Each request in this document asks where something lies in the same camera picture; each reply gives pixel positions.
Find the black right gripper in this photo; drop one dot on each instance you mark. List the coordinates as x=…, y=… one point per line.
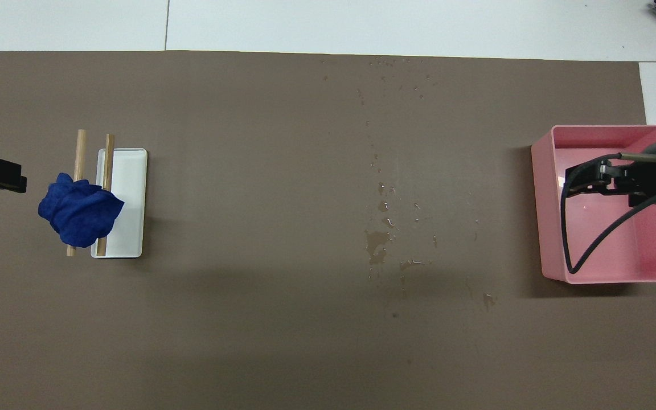
x=650, y=179

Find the blue towel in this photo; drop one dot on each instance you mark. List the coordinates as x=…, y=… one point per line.
x=80, y=213

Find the white towel rack base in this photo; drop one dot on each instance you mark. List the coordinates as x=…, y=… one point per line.
x=130, y=199

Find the pink plastic bin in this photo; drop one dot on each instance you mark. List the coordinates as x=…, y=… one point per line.
x=601, y=245

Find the long wooden rack rod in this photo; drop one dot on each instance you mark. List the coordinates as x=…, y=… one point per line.
x=81, y=151

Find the brown table mat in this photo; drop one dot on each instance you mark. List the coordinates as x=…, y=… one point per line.
x=248, y=341

